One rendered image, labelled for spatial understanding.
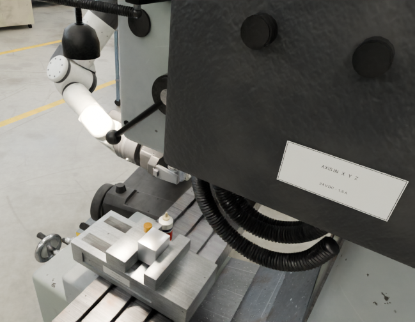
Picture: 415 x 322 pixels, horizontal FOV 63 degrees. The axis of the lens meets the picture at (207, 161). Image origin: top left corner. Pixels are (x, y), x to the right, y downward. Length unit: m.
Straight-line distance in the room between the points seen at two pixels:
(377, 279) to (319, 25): 0.33
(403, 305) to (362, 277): 0.05
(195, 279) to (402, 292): 0.51
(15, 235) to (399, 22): 2.41
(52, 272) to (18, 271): 1.03
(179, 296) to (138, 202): 0.90
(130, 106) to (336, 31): 0.51
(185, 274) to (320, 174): 0.68
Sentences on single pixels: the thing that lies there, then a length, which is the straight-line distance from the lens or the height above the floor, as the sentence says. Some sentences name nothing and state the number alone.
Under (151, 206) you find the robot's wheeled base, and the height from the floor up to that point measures 0.59.
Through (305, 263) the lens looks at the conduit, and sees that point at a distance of 0.40.
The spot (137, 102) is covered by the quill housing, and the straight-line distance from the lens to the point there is 0.65.
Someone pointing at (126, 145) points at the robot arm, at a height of 1.23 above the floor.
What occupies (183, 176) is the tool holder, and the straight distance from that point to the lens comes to 0.78.
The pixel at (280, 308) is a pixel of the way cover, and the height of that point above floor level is 1.00.
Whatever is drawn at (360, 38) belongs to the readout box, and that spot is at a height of 1.64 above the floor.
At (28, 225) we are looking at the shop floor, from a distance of 2.52.
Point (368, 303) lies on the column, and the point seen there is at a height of 1.33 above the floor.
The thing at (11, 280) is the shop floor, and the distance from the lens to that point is 2.25.
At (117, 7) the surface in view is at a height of 1.58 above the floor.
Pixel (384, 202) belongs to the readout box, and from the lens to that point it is 0.23.
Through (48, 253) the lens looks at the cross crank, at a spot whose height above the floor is 0.61.
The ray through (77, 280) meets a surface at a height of 0.85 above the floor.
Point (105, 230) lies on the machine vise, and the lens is 0.97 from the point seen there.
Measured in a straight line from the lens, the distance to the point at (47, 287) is 1.24.
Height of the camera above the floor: 1.67
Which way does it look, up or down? 33 degrees down
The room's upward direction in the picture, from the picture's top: 8 degrees clockwise
